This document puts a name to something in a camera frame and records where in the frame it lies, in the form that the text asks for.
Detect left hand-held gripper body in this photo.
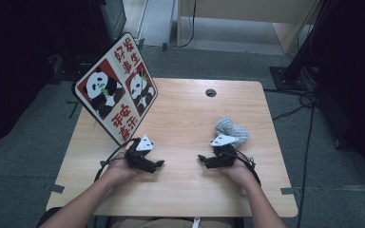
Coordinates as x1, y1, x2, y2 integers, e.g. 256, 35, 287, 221
125, 134, 155, 172

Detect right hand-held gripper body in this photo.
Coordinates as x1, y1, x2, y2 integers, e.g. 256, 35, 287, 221
209, 134, 240, 169

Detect grey fluffy cloth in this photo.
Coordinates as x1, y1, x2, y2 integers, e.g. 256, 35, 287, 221
214, 116, 250, 148

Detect panda picture board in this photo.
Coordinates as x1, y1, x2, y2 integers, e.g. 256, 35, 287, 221
71, 31, 159, 147

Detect person's right hand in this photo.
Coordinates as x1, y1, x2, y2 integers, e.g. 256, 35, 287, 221
218, 157, 259, 188

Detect person's left hand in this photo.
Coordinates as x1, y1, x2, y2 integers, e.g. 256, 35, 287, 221
103, 145, 144, 188

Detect person's tan trousers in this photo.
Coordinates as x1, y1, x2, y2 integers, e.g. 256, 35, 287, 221
110, 217, 236, 228

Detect grey floor tape strip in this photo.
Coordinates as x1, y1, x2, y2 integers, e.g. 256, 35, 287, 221
279, 186, 312, 196
43, 182, 66, 194

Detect black metal stand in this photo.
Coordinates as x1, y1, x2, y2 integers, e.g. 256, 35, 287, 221
269, 0, 331, 92

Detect black cabinet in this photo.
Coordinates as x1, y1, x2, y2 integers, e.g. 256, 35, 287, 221
88, 0, 127, 55

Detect light wooden cabinet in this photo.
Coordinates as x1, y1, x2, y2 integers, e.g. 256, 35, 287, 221
176, 0, 322, 55

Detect right hand-held gripper cable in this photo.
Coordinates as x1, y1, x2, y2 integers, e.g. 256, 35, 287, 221
234, 150, 262, 186

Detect hand-held gripper cable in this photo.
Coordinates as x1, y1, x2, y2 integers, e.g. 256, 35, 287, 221
93, 137, 141, 183
234, 150, 262, 186

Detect left hand-held gripper cable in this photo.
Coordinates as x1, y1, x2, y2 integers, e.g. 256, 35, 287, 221
93, 137, 141, 183

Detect long black floor cable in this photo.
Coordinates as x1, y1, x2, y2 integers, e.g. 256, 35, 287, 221
297, 104, 317, 228

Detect tangled black floor cables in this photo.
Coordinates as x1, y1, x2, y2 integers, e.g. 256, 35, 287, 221
262, 88, 318, 122

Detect black stand base plate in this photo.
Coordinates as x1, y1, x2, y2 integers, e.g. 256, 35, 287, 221
51, 53, 91, 84

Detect black hanging cable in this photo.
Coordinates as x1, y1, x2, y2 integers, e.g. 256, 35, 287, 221
177, 0, 198, 48

